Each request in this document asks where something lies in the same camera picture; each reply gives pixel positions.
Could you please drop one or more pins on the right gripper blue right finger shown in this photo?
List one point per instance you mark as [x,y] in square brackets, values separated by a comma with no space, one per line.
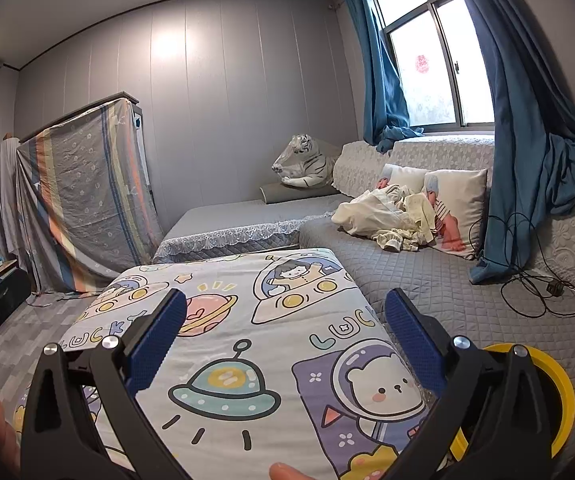
[421,339]

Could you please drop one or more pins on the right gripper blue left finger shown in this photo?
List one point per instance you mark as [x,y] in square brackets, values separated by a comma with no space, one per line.
[149,339]

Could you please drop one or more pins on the yellow rim trash bin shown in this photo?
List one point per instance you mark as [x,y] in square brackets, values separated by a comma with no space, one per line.
[559,397]

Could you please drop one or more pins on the person's left hand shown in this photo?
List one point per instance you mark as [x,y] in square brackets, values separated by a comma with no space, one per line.
[9,447]

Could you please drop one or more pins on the person's right hand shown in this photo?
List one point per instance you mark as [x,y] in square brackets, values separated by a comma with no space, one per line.
[281,471]

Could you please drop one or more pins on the cartoon print bedsheet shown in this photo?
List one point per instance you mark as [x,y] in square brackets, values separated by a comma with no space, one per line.
[280,359]

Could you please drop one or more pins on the cream crumpled clothes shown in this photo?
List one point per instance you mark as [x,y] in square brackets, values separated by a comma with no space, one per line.
[393,217]

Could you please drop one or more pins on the grey quilted bed cover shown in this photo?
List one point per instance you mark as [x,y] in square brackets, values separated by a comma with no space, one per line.
[438,283]

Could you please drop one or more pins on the striped sheet covered rack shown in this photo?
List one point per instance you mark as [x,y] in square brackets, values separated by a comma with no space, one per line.
[86,211]

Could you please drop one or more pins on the baby print pillow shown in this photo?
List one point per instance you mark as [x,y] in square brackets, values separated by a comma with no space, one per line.
[412,178]
[459,200]

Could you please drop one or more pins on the grey flat pillow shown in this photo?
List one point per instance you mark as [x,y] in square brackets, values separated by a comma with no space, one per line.
[276,193]

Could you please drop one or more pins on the grey hanging cloth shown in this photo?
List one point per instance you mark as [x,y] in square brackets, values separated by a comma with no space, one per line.
[8,212]

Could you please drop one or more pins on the white tiger plush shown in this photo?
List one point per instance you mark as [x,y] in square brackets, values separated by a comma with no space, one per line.
[303,164]

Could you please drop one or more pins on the left blue curtain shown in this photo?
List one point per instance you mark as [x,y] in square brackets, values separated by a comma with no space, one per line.
[386,118]

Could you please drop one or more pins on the blue curtain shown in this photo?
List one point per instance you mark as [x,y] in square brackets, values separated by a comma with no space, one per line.
[386,118]
[534,163]

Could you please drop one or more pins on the right blue curtain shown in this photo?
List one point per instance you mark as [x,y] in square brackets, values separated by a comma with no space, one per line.
[534,163]

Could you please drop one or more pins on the window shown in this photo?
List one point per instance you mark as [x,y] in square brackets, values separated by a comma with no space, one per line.
[436,52]

